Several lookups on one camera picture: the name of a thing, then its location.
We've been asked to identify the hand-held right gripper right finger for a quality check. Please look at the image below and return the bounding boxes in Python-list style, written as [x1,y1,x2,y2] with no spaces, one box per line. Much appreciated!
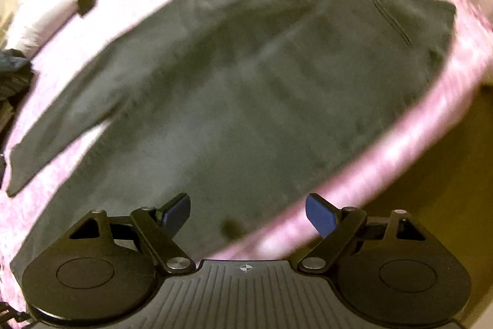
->
[298,192,428,273]

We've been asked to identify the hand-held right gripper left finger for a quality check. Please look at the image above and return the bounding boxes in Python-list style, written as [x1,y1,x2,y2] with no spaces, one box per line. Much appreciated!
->
[68,192,195,273]

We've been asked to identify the dark grey pants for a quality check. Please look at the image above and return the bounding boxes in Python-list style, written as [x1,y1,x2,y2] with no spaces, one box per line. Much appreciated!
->
[6,0,459,276]

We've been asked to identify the pile of jeans and clothes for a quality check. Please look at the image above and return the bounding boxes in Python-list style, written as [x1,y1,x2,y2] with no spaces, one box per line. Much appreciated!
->
[0,48,35,100]

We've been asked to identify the pink rose rug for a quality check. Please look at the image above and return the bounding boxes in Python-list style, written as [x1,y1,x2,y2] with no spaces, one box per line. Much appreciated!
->
[0,0,493,318]

